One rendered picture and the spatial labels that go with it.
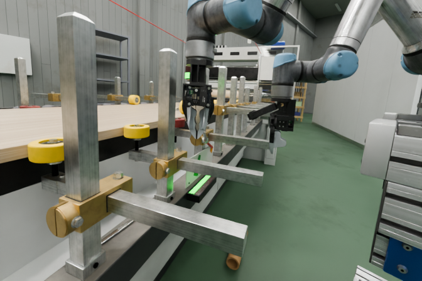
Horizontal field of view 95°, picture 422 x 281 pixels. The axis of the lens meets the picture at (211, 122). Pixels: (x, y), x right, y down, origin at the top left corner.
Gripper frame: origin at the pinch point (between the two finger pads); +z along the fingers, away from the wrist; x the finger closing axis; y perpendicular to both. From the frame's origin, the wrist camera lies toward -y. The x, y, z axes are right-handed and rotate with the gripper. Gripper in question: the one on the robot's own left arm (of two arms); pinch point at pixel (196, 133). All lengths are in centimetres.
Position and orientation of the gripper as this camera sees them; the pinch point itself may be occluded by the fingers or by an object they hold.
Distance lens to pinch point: 56.2
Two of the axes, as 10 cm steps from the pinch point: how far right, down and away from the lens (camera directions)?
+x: 10.0, 0.6, 0.0
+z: -0.6, 9.9, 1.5
